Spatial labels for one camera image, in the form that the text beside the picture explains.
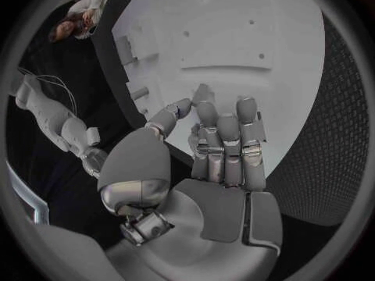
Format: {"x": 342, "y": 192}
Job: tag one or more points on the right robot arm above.
{"x": 52, "y": 114}

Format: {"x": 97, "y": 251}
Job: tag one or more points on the grey cylinder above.
{"x": 140, "y": 93}

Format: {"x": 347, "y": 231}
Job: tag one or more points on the person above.
{"x": 83, "y": 20}

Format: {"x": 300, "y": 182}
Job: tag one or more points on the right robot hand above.
{"x": 94, "y": 160}

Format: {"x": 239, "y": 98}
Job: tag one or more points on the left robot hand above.
{"x": 222, "y": 215}

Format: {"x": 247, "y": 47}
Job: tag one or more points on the white task board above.
{"x": 234, "y": 39}

